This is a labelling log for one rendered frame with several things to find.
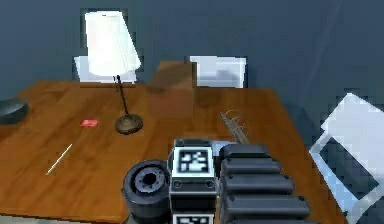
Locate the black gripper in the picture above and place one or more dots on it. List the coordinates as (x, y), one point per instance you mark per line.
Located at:
(146, 190)

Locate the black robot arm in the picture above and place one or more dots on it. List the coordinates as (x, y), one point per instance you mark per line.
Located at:
(253, 186)

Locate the white chair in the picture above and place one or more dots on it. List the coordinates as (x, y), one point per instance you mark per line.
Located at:
(220, 71)
(83, 71)
(353, 133)

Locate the brown wooden table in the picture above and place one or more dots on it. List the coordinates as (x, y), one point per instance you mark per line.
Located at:
(100, 150)

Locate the small red flat card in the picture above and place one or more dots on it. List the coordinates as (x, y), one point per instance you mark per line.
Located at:
(89, 123)

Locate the thin pale pencil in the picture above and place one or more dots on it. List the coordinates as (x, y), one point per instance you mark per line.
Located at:
(59, 159)

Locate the white shade table lamp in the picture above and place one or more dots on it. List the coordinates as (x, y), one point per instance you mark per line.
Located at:
(111, 46)

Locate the dark grey round bowl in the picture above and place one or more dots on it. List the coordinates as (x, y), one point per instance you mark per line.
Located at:
(11, 110)

